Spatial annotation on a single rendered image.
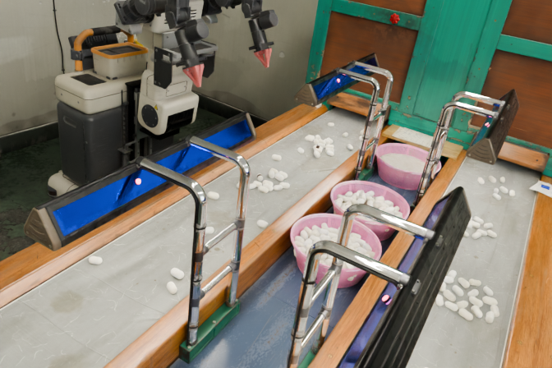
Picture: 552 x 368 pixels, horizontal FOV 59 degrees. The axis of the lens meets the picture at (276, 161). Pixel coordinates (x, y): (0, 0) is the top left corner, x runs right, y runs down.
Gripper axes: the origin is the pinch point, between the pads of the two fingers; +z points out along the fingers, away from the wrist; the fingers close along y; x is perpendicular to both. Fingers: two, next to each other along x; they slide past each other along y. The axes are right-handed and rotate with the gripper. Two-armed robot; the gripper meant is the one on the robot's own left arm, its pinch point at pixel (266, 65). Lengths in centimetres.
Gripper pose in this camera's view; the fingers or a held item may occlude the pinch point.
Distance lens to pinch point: 211.5
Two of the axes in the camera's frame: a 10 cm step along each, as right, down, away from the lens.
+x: -7.8, 0.9, 6.1
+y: 5.7, -3.0, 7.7
